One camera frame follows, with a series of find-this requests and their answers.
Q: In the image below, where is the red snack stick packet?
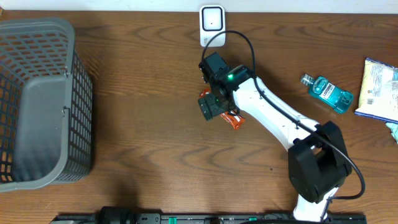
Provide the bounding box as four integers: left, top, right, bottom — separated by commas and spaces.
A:
199, 88, 246, 129

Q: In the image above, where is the teal mouthwash bottle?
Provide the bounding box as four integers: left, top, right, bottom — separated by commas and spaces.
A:
300, 73, 354, 114

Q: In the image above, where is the small teal wipes packet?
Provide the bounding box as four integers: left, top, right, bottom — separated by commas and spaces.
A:
386, 123, 398, 143

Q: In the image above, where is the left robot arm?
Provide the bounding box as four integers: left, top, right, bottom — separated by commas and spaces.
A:
96, 207, 136, 224

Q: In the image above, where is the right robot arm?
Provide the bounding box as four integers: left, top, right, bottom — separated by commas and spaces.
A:
198, 52, 352, 222

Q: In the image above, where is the white barcode scanner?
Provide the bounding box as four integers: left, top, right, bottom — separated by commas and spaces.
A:
199, 5, 226, 47

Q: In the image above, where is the grey plastic mesh basket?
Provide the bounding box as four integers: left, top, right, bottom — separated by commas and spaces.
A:
1, 17, 93, 192

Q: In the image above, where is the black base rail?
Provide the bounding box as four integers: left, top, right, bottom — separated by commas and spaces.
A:
51, 212, 368, 224

